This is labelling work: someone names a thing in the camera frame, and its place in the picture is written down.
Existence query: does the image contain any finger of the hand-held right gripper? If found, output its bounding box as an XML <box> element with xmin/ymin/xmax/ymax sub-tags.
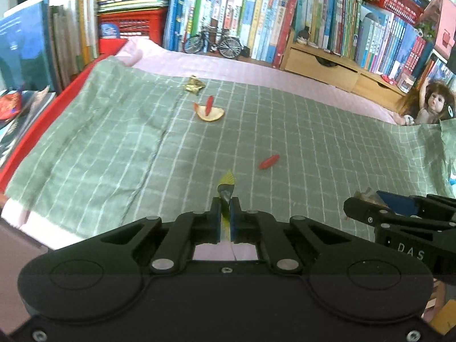
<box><xmin>343</xmin><ymin>197</ymin><xmax>456</xmax><ymax>234</ymax></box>
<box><xmin>376</xmin><ymin>190</ymin><xmax>456</xmax><ymax>221</ymax></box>

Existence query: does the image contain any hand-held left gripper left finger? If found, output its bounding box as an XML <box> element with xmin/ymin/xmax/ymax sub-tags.
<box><xmin>100</xmin><ymin>197</ymin><xmax>222</xmax><ymax>274</ymax></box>

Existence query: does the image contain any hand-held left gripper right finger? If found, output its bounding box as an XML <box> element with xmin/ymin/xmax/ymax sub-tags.
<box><xmin>230</xmin><ymin>197</ymin><xmax>351</xmax><ymax>275</ymax></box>

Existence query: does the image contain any brown wrapper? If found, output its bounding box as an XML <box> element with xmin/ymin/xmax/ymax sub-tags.
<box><xmin>353</xmin><ymin>190</ymin><xmax>383</xmax><ymax>207</ymax></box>

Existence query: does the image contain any yellow black wrapper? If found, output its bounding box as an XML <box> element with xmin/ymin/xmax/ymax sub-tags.
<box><xmin>217</xmin><ymin>170</ymin><xmax>236</xmax><ymax>245</ymax></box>

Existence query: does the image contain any pile of leaning books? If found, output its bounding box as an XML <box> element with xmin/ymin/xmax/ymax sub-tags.
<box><xmin>422</xmin><ymin>48</ymin><xmax>456</xmax><ymax>91</ymax></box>

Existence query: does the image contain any row of thin series books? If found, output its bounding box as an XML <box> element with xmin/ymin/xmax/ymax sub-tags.
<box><xmin>292</xmin><ymin>0</ymin><xmax>435</xmax><ymax>82</ymax></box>

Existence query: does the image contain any row of blue-fronted large books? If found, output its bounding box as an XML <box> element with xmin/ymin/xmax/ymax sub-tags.
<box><xmin>0</xmin><ymin>0</ymin><xmax>100</xmax><ymax>95</ymax></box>

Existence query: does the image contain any brown fruit peel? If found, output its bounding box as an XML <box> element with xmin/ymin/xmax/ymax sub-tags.
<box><xmin>193</xmin><ymin>104</ymin><xmax>225</xmax><ymax>123</ymax></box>

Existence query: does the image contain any brown-haired doll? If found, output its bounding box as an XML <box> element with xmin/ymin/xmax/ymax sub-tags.
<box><xmin>395</xmin><ymin>81</ymin><xmax>456</xmax><ymax>127</ymax></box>

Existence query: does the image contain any small glass jar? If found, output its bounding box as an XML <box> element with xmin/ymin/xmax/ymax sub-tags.
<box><xmin>398</xmin><ymin>73</ymin><xmax>416</xmax><ymax>93</ymax></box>

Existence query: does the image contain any green checked cloth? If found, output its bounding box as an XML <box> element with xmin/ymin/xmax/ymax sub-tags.
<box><xmin>3</xmin><ymin>55</ymin><xmax>456</xmax><ymax>243</ymax></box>

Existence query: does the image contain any gold foil wrapper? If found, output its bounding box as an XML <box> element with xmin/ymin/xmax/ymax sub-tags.
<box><xmin>183</xmin><ymin>75</ymin><xmax>207</xmax><ymax>95</ymax></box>

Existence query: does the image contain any pink striped sheet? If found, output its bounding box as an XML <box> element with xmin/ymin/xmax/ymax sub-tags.
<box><xmin>0</xmin><ymin>36</ymin><xmax>407</xmax><ymax>261</ymax></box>

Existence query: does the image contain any wooden desk organizer with drawers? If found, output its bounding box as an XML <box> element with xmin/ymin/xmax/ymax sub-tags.
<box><xmin>280</xmin><ymin>27</ymin><xmax>408</xmax><ymax>104</ymax></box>

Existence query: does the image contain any small green plant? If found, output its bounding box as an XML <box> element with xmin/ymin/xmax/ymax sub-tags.
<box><xmin>415</xmin><ymin>21</ymin><xmax>438</xmax><ymax>42</ymax></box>

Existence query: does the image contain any black model bicycle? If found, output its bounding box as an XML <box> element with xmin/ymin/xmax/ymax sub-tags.
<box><xmin>183</xmin><ymin>19</ymin><xmax>243</xmax><ymax>58</ymax></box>

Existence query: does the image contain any pink toy house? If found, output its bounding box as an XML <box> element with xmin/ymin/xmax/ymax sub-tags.
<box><xmin>415</xmin><ymin>0</ymin><xmax>456</xmax><ymax>61</ymax></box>

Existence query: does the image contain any red plastic tray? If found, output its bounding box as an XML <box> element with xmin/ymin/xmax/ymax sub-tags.
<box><xmin>0</xmin><ymin>37</ymin><xmax>129</xmax><ymax>193</ymax></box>

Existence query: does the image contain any red plastic crate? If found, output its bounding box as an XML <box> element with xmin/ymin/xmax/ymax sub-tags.
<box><xmin>97</xmin><ymin>7</ymin><xmax>169</xmax><ymax>43</ymax></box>

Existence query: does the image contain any pile of flat magazines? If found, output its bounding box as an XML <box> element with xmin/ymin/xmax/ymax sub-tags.
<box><xmin>0</xmin><ymin>87</ymin><xmax>58</xmax><ymax>166</ymax></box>

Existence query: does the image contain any red folded paper packet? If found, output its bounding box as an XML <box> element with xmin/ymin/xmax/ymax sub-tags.
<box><xmin>0</xmin><ymin>91</ymin><xmax>24</xmax><ymax>122</ymax></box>

